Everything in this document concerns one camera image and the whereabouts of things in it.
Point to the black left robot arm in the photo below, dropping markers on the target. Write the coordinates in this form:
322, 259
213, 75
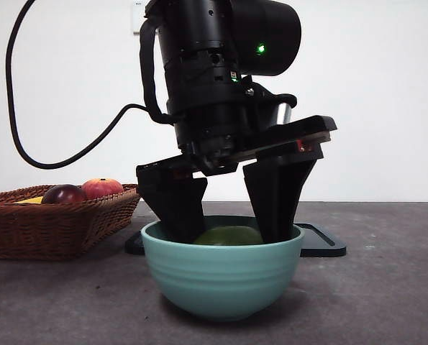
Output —
199, 72

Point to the left wrist grey camera box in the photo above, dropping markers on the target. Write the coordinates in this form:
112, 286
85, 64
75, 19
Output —
283, 113

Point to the white wall socket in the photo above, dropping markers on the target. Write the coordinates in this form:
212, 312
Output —
137, 18

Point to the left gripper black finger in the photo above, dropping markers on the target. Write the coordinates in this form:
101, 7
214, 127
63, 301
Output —
274, 194
179, 205

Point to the brown wicker basket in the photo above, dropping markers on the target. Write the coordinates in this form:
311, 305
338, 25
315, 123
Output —
37, 230

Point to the dark purple round fruit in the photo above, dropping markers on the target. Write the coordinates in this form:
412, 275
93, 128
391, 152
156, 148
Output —
64, 194

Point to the green avocado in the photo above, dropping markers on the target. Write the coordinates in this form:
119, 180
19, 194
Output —
231, 236

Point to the yellow fruit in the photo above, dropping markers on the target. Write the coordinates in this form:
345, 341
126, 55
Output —
32, 200

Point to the red orange apple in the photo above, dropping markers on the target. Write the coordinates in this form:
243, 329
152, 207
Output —
104, 187

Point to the teal ribbed bowl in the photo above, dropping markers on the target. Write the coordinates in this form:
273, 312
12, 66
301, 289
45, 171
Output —
221, 280

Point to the black rectangular tray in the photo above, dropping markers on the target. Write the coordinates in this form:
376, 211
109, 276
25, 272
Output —
321, 247

